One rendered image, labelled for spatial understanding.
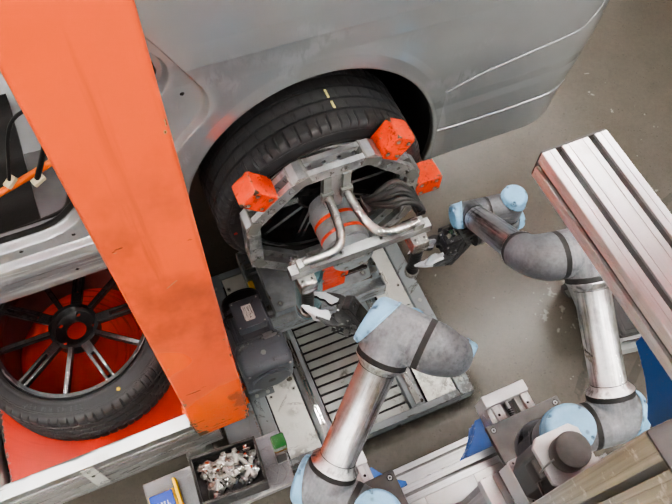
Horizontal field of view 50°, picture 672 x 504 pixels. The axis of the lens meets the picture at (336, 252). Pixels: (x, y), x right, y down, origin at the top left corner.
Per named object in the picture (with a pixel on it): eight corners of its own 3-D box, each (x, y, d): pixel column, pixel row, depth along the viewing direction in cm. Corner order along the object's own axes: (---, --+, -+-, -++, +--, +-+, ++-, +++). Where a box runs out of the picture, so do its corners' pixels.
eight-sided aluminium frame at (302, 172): (397, 220, 247) (418, 119, 199) (406, 235, 244) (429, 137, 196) (248, 273, 235) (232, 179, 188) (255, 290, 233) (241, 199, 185)
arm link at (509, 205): (496, 210, 199) (488, 230, 209) (534, 202, 201) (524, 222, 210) (486, 187, 203) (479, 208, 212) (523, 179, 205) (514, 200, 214)
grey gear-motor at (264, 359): (259, 297, 286) (253, 255, 255) (298, 391, 268) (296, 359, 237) (216, 313, 282) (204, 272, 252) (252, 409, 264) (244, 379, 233)
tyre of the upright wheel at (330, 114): (427, 85, 232) (268, 38, 186) (462, 139, 222) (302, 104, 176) (314, 210, 270) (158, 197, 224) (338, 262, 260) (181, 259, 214)
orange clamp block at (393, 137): (385, 141, 204) (404, 119, 199) (397, 162, 201) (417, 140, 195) (368, 138, 199) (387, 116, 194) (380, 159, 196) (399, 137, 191)
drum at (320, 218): (346, 207, 225) (348, 182, 213) (374, 263, 216) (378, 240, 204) (304, 221, 222) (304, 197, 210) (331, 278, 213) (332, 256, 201)
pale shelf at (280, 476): (276, 432, 226) (276, 429, 224) (296, 483, 219) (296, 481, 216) (144, 486, 217) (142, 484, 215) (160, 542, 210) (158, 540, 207)
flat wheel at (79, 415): (120, 235, 276) (105, 202, 255) (221, 360, 253) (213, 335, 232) (-40, 336, 254) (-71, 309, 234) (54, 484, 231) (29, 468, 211)
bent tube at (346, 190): (394, 174, 207) (398, 152, 198) (424, 227, 199) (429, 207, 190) (338, 193, 204) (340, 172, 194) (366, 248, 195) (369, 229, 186)
